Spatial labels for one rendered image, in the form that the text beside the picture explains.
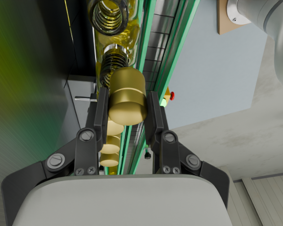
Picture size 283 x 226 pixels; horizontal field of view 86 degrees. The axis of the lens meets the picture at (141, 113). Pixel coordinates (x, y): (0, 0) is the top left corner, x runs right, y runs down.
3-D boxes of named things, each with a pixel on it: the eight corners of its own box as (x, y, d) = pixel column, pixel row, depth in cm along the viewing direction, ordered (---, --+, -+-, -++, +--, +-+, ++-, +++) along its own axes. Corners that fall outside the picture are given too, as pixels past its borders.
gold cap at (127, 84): (109, 64, 14) (106, 98, 11) (148, 68, 14) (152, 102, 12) (109, 93, 17) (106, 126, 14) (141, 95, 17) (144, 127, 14)
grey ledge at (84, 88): (73, 62, 52) (65, 83, 45) (99, 65, 54) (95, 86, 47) (95, 163, 125) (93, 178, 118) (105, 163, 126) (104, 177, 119)
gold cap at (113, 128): (99, 92, 20) (94, 119, 17) (126, 94, 20) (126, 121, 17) (99, 109, 22) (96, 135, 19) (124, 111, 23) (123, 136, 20)
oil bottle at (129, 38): (106, -19, 29) (89, 28, 16) (135, -13, 30) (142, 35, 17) (107, 14, 33) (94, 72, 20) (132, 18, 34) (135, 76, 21)
